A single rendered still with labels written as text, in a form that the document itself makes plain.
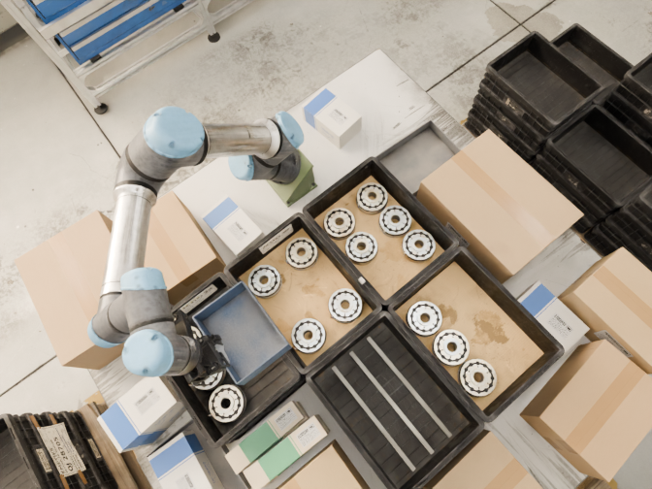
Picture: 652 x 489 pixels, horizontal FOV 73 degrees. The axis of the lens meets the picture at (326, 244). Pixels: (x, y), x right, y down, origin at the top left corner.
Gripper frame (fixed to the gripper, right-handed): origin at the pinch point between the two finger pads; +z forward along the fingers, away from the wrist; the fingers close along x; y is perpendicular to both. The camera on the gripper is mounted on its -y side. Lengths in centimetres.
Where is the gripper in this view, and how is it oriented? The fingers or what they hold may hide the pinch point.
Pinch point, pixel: (215, 349)
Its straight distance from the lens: 113.2
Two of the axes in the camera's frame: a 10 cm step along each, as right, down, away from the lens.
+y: 5.8, 7.6, -3.0
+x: 8.0, -6.0, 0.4
